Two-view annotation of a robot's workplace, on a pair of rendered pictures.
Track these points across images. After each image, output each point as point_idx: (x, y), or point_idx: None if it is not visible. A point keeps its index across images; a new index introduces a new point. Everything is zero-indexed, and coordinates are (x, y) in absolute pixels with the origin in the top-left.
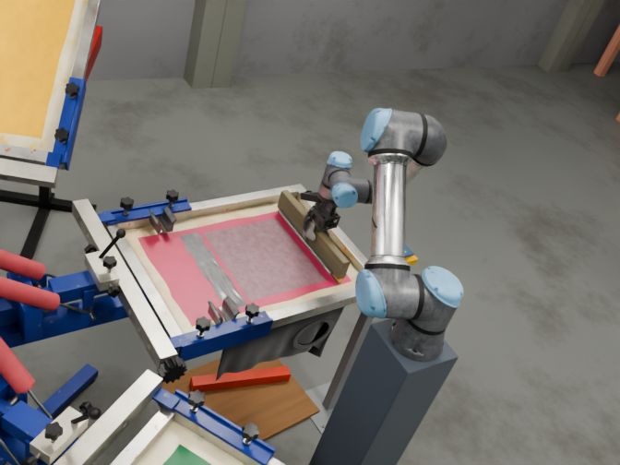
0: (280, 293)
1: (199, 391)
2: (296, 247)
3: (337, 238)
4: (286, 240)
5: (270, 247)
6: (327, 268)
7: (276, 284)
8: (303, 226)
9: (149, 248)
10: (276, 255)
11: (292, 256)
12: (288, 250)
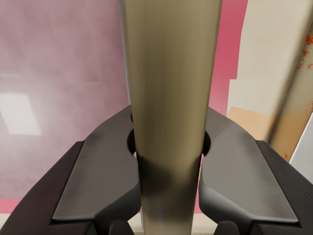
0: (10, 199)
1: None
2: (118, 75)
3: (302, 114)
4: (90, 18)
5: (4, 44)
6: (141, 219)
7: (4, 180)
8: (64, 157)
9: None
10: (22, 89)
11: (84, 112)
12: (77, 79)
